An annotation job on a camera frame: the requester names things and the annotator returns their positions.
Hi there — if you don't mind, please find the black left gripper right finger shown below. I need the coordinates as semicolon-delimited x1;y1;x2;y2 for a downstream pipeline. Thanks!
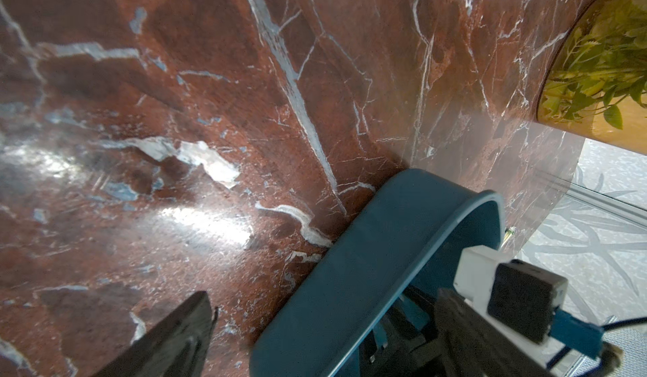
435;289;551;376

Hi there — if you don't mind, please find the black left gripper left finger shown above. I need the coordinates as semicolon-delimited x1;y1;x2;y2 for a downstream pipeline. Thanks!
96;291;217;376

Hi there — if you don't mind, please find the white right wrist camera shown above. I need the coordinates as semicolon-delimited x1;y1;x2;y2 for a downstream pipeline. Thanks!
453;244;625;373

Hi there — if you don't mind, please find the artificial green potted plant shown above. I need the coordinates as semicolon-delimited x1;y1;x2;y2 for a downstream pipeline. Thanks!
537;0;646;154

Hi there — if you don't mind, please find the teal plastic storage box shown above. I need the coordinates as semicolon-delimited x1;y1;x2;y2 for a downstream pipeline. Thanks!
249;169;505;376

